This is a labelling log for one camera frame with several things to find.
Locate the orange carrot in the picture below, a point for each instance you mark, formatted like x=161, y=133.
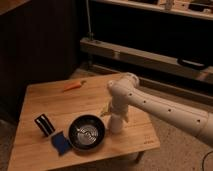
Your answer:
x=74, y=85

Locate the black round pan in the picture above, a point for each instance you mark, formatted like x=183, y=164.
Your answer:
x=86, y=132

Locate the blue sponge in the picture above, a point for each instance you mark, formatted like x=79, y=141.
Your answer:
x=60, y=143

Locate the black and white eraser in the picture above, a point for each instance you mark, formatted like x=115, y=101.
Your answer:
x=45, y=125

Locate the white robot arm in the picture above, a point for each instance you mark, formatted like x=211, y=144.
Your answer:
x=124, y=93

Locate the wooden folding table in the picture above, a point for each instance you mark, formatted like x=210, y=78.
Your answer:
x=32, y=151

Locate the black handle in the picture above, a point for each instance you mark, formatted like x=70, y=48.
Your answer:
x=192, y=65

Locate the vertical metal pole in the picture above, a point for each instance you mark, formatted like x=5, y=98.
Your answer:
x=90, y=32

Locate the grey metal beam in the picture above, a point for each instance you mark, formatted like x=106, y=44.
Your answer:
x=145, y=59

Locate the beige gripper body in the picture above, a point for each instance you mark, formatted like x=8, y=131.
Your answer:
x=110, y=109

